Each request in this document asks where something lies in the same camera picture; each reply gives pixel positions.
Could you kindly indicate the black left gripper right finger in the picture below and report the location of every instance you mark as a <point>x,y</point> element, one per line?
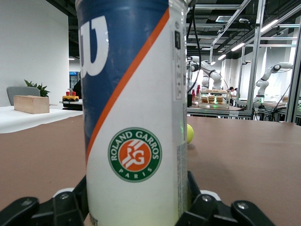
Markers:
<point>211,213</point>

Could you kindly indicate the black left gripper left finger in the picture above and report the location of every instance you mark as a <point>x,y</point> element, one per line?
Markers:
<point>28,212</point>

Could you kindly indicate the yellow tennis ball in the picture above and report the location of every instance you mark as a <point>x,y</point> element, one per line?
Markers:
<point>190,134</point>

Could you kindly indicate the white blue tennis ball can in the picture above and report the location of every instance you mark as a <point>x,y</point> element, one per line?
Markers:
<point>136,106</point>

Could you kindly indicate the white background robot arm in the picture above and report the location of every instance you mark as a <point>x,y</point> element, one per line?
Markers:
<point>263,82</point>
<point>215,76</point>
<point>194,63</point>

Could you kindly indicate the white tablecloth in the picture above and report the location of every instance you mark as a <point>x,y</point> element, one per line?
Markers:
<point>28,120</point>

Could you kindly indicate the neighbouring work table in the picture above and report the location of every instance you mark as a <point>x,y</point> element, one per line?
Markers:
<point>218,111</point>

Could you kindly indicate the light wooden block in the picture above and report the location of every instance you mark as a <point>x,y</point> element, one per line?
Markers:
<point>31,104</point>

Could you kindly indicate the clear rack with bread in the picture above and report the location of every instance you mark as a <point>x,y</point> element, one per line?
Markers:
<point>215,99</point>

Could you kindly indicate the grey chair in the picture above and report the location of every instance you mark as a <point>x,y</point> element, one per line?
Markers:
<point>20,93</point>

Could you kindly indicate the yellow box red buttons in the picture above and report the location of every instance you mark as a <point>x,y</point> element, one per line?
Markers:
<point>70,97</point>

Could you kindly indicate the red bottle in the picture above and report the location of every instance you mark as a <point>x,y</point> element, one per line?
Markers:
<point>198,90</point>

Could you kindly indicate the seated person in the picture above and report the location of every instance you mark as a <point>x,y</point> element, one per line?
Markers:
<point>232,91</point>

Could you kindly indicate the green potted plant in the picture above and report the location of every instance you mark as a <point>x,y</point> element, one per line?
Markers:
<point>40,88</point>

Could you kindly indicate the blue lit display cabinet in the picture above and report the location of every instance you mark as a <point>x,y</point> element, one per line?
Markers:
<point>73,80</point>

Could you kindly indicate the ceiling strip light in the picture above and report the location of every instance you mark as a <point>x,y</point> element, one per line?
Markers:
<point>238,46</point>
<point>269,25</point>

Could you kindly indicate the aluminium cell frame post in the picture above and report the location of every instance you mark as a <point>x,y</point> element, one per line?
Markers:
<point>256,58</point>
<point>294,82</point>

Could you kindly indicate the frame mounted camera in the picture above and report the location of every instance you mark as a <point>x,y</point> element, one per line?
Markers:
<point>243,20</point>

